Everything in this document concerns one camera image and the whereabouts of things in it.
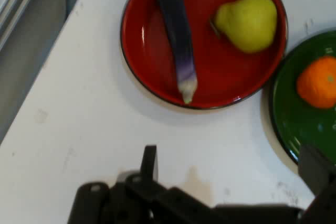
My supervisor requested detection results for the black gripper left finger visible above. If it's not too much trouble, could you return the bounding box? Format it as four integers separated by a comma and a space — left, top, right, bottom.
67, 144, 218, 224

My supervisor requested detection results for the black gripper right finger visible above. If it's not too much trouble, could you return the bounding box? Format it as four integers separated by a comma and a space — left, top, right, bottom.
298, 144, 336, 224

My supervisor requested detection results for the long purple eggplant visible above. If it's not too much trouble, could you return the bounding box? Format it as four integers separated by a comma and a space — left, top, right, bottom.
156, 0, 198, 104

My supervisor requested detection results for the green round enamel plate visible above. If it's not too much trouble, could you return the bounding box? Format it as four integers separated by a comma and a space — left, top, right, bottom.
268, 29, 336, 166

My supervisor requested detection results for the orange mandarin fruit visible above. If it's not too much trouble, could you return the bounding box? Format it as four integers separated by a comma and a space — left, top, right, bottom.
296, 56, 336, 110

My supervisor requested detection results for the red round enamel plate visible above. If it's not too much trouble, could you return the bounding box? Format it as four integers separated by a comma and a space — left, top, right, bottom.
120, 0, 289, 110

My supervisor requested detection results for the yellow-green pear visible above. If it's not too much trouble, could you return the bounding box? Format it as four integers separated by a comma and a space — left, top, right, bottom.
209, 0, 278, 54

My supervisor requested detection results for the grey metal frame rail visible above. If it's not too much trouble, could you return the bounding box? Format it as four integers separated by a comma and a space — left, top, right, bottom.
0, 0, 47, 51

